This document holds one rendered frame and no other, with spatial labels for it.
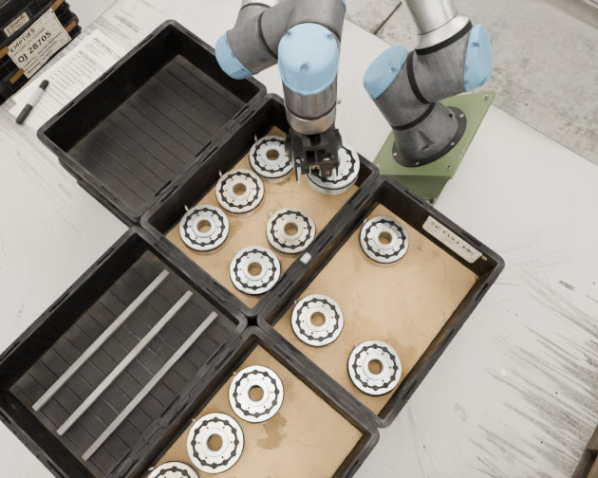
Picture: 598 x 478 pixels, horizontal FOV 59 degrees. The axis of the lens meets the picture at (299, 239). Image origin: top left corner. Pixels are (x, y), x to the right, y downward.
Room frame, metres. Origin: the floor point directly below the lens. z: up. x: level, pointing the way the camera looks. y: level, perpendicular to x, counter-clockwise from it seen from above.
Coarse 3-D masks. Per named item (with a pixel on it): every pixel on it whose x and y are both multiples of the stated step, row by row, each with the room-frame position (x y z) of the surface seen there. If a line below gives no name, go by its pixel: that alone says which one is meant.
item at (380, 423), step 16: (384, 176) 0.49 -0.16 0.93; (368, 192) 0.45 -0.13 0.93; (400, 192) 0.46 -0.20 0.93; (352, 208) 0.42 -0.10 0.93; (432, 208) 0.43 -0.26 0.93; (448, 224) 0.39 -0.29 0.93; (496, 256) 0.33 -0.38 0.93; (304, 272) 0.28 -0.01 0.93; (496, 272) 0.30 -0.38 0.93; (288, 288) 0.24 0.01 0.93; (480, 288) 0.27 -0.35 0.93; (272, 304) 0.21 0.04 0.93; (464, 320) 0.21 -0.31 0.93; (272, 336) 0.15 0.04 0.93; (448, 336) 0.18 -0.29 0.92; (320, 368) 0.10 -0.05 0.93; (336, 384) 0.08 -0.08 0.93; (416, 384) 0.09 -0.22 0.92; (352, 400) 0.05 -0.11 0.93; (400, 400) 0.06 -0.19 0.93; (368, 416) 0.03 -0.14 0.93
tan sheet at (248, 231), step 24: (240, 168) 0.54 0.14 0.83; (240, 192) 0.48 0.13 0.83; (288, 192) 0.49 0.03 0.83; (312, 192) 0.49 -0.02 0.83; (264, 216) 0.43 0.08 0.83; (312, 216) 0.43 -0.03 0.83; (240, 240) 0.37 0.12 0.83; (264, 240) 0.37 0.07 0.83; (216, 264) 0.31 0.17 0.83; (288, 264) 0.32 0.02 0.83
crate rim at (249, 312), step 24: (264, 96) 0.66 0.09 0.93; (240, 120) 0.60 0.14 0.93; (216, 144) 0.54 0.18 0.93; (192, 168) 0.48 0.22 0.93; (168, 192) 0.42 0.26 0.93; (360, 192) 0.45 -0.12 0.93; (144, 216) 0.37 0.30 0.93; (336, 216) 0.39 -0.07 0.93; (168, 240) 0.32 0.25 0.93; (312, 240) 0.34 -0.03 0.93; (192, 264) 0.28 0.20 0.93; (216, 288) 0.24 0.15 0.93
